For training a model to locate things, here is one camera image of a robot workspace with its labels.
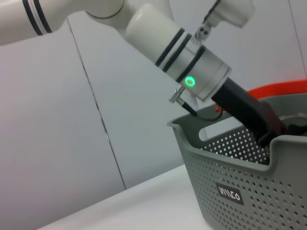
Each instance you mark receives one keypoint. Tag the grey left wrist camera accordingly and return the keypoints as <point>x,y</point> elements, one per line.
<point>232,12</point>

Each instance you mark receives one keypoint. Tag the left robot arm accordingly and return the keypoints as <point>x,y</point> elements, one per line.
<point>156,38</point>

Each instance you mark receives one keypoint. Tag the grey perforated storage basket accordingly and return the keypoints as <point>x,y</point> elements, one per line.
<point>239,172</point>

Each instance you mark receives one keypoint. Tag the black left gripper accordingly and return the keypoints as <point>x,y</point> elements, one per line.
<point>244,110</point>

